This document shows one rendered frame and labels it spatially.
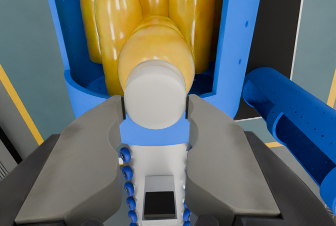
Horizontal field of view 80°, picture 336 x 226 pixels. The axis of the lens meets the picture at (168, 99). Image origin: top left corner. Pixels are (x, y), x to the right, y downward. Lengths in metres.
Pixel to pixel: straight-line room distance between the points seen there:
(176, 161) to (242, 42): 0.52
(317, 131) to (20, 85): 1.84
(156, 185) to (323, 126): 0.68
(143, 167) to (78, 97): 0.49
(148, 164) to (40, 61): 1.23
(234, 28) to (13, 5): 1.56
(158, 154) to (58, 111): 1.29
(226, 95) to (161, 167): 0.50
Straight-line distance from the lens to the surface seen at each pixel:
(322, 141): 0.95
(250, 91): 1.54
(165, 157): 0.69
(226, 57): 0.23
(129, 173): 0.67
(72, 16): 0.38
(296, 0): 1.50
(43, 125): 1.99
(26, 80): 1.83
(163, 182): 0.73
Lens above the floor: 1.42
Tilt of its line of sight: 62 degrees down
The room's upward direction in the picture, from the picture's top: 175 degrees clockwise
